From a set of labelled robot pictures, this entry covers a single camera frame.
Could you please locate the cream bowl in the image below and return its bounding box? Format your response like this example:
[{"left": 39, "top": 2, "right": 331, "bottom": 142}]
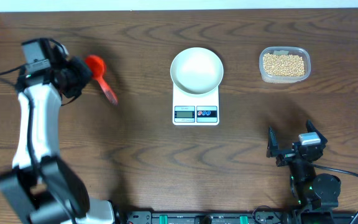
[{"left": 170, "top": 47, "right": 224, "bottom": 96}]

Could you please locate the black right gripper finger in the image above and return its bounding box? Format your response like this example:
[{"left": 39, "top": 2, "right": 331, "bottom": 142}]
[
  {"left": 266, "top": 126, "right": 279, "bottom": 157},
  {"left": 306, "top": 119, "right": 328, "bottom": 144}
]

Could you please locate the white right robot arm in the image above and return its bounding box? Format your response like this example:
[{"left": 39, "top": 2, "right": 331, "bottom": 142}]
[{"left": 267, "top": 120, "right": 341, "bottom": 211}]

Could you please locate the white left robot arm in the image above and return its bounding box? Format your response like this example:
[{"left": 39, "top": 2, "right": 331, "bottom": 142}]
[{"left": 0, "top": 55, "right": 116, "bottom": 223}]

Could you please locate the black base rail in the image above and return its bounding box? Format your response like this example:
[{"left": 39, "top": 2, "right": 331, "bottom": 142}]
[{"left": 115, "top": 209, "right": 358, "bottom": 224}]

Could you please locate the white digital kitchen scale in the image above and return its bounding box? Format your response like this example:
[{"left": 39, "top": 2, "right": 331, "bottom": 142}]
[{"left": 172, "top": 85, "right": 220, "bottom": 126}]

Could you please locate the clear plastic bean container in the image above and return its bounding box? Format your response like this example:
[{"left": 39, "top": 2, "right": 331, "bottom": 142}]
[{"left": 259, "top": 47, "right": 311, "bottom": 84}]

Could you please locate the red measuring scoop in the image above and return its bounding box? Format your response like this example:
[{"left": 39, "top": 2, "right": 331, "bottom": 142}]
[{"left": 85, "top": 55, "right": 118, "bottom": 105}]

